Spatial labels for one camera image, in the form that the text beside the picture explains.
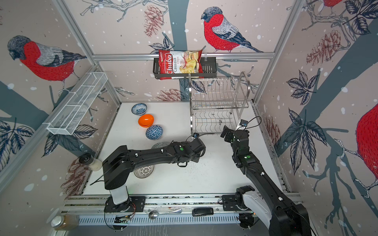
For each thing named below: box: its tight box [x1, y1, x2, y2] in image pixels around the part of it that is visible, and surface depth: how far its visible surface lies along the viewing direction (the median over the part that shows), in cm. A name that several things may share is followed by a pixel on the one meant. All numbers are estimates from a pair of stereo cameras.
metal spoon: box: [148, 208, 183, 220], surface depth 73 cm
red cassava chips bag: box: [158, 49, 204, 81], surface depth 90 cm
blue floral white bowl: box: [131, 102, 148, 116], surface depth 116 cm
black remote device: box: [191, 207, 215, 217], surface depth 71 cm
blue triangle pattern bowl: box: [145, 124, 164, 141], surface depth 102 cm
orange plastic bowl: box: [137, 114, 155, 128], surface depth 106 cm
